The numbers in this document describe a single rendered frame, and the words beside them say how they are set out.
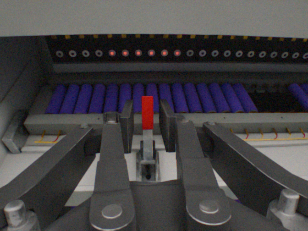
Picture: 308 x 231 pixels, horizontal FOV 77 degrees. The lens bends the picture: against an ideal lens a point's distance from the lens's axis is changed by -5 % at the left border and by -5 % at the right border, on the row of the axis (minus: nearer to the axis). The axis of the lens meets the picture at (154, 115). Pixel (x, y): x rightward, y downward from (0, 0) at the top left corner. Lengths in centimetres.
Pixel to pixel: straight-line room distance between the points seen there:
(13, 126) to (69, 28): 16
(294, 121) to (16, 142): 36
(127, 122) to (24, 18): 12
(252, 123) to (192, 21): 17
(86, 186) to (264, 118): 24
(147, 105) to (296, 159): 21
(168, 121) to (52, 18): 12
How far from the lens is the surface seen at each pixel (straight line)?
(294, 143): 33
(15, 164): 30
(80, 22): 18
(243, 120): 29
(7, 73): 32
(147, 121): 21
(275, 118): 32
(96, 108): 29
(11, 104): 32
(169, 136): 16
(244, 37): 36
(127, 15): 18
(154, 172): 24
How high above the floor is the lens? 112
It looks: 26 degrees down
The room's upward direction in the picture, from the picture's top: 1 degrees clockwise
